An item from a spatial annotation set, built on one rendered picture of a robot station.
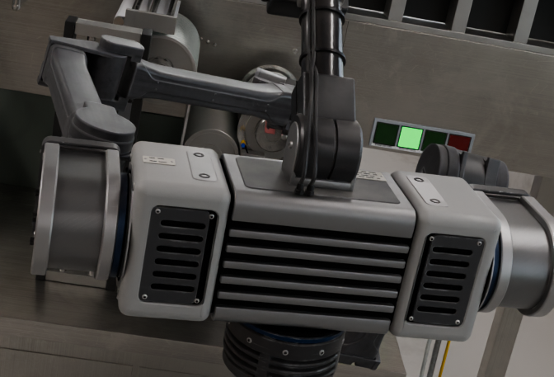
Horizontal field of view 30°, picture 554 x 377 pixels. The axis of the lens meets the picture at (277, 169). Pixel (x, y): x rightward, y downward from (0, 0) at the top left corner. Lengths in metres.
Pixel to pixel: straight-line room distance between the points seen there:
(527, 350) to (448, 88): 2.02
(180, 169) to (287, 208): 0.12
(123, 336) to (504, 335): 1.32
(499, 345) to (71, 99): 1.87
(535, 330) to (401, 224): 3.45
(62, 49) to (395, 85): 1.08
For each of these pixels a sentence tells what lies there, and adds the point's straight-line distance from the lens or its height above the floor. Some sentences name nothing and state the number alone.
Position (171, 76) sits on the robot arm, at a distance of 1.68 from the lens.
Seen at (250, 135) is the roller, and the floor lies 1.24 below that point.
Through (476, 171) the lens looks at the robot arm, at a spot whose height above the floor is 1.50.
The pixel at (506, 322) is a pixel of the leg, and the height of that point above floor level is 0.65.
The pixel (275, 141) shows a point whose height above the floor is 1.24.
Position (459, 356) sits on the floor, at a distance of 4.13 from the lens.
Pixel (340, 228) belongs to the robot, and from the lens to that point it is 1.08.
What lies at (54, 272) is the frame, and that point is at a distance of 2.15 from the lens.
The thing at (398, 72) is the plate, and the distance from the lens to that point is 2.47.
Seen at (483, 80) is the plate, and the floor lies 1.35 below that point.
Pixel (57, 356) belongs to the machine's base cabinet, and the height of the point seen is 0.81.
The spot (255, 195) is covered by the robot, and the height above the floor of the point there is 1.52.
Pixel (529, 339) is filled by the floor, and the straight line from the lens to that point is 4.43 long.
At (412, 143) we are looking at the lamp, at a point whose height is 1.17.
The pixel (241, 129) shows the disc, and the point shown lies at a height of 1.24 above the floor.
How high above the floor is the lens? 1.91
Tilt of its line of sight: 20 degrees down
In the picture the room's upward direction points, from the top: 11 degrees clockwise
